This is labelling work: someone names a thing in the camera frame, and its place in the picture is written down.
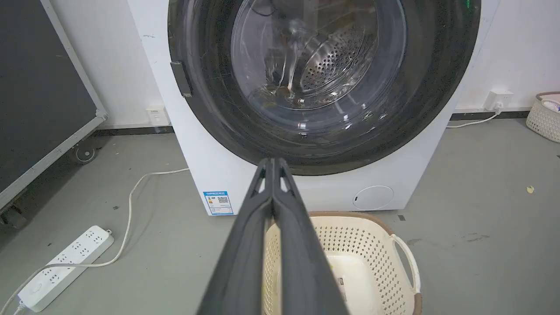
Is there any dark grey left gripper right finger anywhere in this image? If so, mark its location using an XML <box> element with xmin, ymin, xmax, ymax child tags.
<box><xmin>272</xmin><ymin>157</ymin><xmax>350</xmax><ymax>315</ymax></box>

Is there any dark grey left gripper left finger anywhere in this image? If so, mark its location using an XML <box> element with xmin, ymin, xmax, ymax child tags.
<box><xmin>197</xmin><ymin>158</ymin><xmax>274</xmax><ymax>315</ymax></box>

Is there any white front-load washing machine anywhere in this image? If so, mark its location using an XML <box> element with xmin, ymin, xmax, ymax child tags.
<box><xmin>127</xmin><ymin>0</ymin><xmax>501</xmax><ymax>217</ymax></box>

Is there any round dark glass washer door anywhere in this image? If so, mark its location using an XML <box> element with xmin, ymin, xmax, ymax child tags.
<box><xmin>168</xmin><ymin>0</ymin><xmax>482</xmax><ymax>176</ymax></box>

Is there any cream perforated laundry basket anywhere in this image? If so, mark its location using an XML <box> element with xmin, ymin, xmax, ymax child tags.
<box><xmin>262</xmin><ymin>211</ymin><xmax>423</xmax><ymax>315</ymax></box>

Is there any white power strip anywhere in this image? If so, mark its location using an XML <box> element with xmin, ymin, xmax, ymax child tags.
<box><xmin>17</xmin><ymin>225</ymin><xmax>115</xmax><ymax>313</ymax></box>

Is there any black wheeled panel board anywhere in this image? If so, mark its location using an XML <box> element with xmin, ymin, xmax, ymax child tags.
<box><xmin>0</xmin><ymin>0</ymin><xmax>108</xmax><ymax>230</ymax></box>

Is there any cream woven storage basket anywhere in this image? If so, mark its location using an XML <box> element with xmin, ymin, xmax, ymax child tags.
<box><xmin>525</xmin><ymin>91</ymin><xmax>560</xmax><ymax>143</ymax></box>

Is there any white power strip cable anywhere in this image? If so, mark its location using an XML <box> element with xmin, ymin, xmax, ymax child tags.
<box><xmin>0</xmin><ymin>168</ymin><xmax>190</xmax><ymax>315</ymax></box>

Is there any white wall socket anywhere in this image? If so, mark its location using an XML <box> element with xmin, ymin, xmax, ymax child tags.
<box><xmin>147</xmin><ymin>105</ymin><xmax>170</xmax><ymax>126</ymax></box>

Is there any white washer power cable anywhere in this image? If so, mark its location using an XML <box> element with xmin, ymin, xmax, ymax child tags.
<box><xmin>446</xmin><ymin>109</ymin><xmax>502</xmax><ymax>129</ymax></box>

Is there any white wall plug adapter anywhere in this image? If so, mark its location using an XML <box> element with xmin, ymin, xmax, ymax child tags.
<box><xmin>484</xmin><ymin>90</ymin><xmax>514</xmax><ymax>112</ymax></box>

